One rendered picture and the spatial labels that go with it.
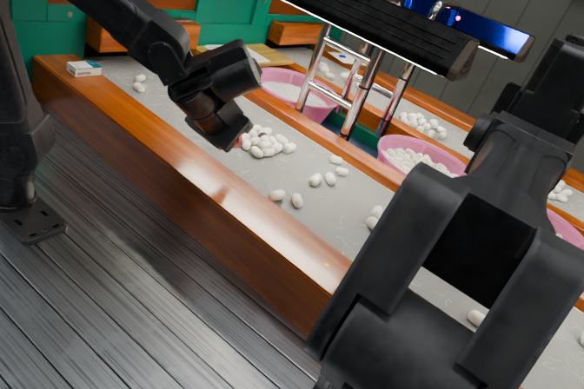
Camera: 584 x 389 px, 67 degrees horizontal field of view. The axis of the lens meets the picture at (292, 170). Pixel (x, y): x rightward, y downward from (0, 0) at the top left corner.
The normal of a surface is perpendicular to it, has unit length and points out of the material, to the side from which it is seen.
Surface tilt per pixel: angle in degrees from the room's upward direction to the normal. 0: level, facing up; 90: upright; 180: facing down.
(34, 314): 0
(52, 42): 90
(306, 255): 0
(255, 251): 90
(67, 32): 90
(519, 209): 0
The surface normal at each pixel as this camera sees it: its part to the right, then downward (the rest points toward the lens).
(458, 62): -0.34, -0.23
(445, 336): 0.22, -0.77
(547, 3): -0.54, 0.28
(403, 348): -0.18, -0.38
